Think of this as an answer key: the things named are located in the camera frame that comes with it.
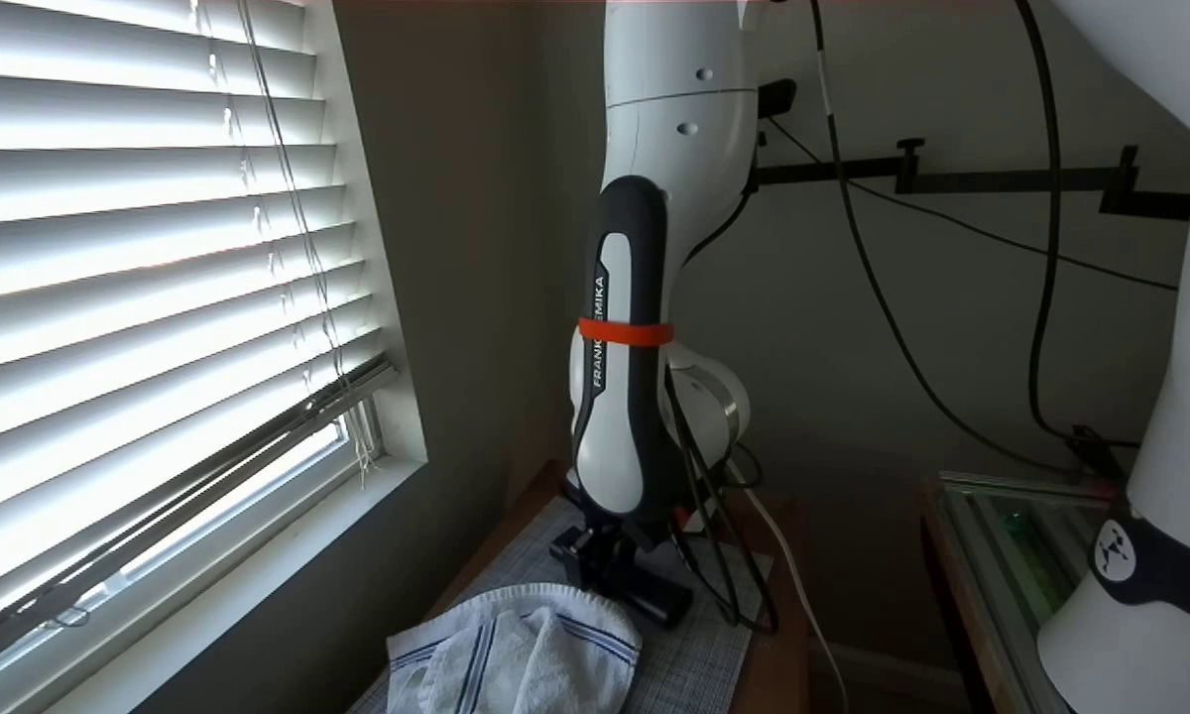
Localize orange cable strap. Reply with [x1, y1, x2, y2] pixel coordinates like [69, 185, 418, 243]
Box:
[577, 312, 677, 356]

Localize wooden side table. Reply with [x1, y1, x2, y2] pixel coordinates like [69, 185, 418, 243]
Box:
[433, 452, 824, 714]

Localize white iron power cord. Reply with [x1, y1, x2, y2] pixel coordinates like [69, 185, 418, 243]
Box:
[737, 483, 853, 714]

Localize white window blinds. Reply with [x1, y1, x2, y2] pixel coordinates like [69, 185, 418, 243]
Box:
[0, 0, 408, 667]

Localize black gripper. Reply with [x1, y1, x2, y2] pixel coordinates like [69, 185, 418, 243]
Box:
[569, 516, 665, 603]

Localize thin black cable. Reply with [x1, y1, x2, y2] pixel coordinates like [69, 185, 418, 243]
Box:
[806, 0, 1086, 476]

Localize thick black cable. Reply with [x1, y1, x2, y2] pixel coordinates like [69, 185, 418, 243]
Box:
[1008, 0, 1143, 483]

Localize grey woven placemat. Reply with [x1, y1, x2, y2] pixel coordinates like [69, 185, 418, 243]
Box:
[351, 491, 765, 714]

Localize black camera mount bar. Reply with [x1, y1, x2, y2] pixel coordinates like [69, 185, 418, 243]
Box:
[749, 134, 1190, 221]

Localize white window sill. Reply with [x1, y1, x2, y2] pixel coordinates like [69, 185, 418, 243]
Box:
[0, 394, 433, 714]

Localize wooden desk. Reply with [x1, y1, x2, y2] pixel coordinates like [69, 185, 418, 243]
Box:
[915, 472, 1024, 714]

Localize white cloth with blue stripes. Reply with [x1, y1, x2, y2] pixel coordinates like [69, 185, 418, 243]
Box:
[382, 585, 648, 714]

